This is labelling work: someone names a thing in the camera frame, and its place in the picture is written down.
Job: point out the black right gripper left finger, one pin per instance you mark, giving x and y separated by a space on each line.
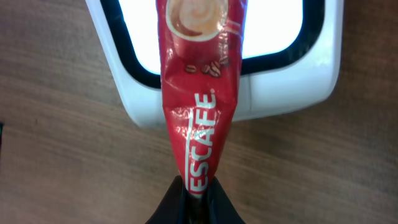
171 209

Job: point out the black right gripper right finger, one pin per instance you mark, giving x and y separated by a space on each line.
221 210

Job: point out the red stick sachet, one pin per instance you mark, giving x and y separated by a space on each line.
200 46

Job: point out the green white gloves packet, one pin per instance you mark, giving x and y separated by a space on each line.
1 132

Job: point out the white barcode scanner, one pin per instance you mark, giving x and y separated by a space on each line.
291 56

